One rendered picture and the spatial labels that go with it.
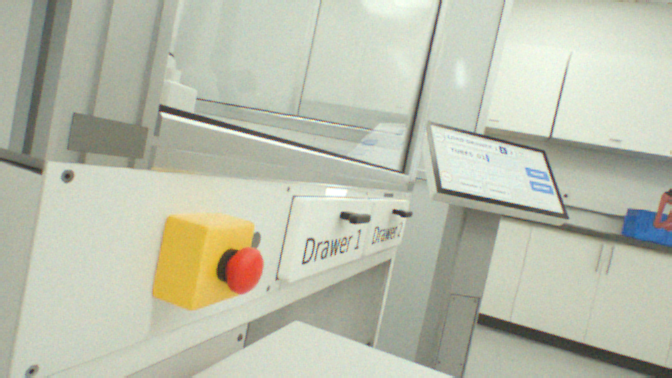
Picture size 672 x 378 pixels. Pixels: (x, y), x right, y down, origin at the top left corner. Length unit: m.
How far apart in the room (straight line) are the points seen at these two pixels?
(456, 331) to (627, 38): 3.41
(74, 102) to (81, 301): 0.14
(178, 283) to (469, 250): 1.36
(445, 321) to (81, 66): 1.52
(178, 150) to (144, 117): 0.05
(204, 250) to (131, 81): 0.14
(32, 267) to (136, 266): 0.08
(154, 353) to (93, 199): 0.17
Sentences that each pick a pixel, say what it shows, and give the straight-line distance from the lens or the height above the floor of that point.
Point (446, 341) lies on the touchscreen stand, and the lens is 1.73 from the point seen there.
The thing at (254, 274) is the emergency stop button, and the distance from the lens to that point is 0.39.
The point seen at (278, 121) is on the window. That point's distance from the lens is 0.55.
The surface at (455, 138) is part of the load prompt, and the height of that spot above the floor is 1.16.
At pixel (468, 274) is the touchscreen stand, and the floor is 0.70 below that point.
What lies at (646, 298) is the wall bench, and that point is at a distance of 3.82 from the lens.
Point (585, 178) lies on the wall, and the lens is 4.37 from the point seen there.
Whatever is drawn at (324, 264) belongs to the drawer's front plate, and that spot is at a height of 0.83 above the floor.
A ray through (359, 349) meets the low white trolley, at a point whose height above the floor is 0.76.
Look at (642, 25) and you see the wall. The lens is 4.68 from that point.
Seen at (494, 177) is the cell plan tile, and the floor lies 1.05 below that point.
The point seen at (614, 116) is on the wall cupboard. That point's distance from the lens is 4.09.
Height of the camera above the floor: 0.98
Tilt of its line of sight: 3 degrees down
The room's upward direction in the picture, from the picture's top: 12 degrees clockwise
